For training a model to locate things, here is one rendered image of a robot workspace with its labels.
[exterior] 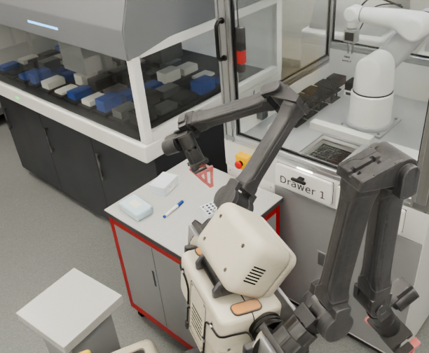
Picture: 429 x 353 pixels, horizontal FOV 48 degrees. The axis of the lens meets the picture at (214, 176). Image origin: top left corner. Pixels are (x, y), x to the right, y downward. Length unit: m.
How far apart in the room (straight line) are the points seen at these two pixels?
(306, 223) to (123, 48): 1.17
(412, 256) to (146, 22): 1.53
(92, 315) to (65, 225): 1.81
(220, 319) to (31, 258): 2.42
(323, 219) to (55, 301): 1.18
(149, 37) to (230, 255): 1.45
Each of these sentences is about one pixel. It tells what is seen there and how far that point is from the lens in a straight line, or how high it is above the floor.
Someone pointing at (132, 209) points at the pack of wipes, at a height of 0.80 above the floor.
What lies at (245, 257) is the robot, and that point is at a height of 1.36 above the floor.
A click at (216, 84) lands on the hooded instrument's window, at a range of 2.81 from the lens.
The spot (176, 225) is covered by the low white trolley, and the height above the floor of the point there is 0.76.
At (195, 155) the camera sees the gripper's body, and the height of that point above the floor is 1.24.
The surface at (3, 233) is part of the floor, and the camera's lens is 3.76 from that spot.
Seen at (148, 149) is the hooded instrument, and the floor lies 0.88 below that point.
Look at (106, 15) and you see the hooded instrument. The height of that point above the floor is 1.55.
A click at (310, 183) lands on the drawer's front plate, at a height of 0.90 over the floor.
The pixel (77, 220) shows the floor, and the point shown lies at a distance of 3.65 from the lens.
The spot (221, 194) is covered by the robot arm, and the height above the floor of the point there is 1.29.
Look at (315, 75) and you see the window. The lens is 1.96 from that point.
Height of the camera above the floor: 2.12
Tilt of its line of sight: 34 degrees down
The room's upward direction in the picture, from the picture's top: 5 degrees counter-clockwise
